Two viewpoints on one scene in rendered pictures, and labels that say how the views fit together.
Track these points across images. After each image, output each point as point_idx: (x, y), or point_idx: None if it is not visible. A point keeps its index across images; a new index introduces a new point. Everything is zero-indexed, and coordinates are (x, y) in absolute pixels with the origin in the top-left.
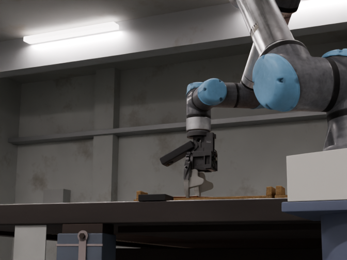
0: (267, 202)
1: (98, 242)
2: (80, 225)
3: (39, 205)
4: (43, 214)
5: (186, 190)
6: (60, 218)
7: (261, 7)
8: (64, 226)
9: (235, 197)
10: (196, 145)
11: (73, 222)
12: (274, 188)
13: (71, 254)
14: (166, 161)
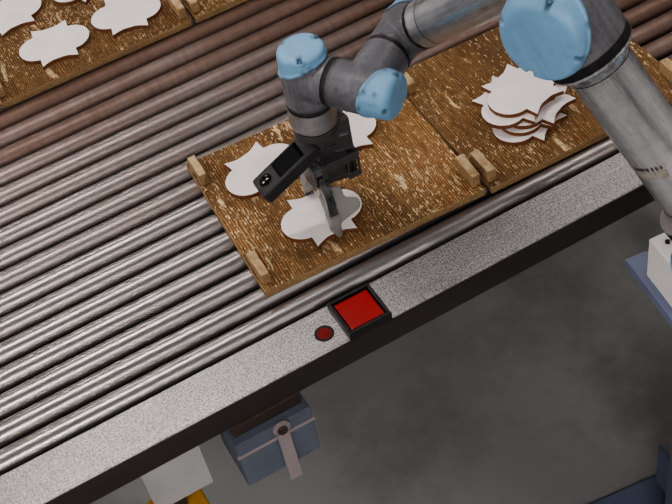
0: (534, 246)
1: (306, 419)
2: (262, 414)
3: (180, 433)
4: (191, 438)
5: (339, 229)
6: (225, 425)
7: (663, 134)
8: (235, 430)
9: (432, 215)
10: (322, 148)
11: (248, 417)
12: (466, 158)
13: (266, 453)
14: (278, 195)
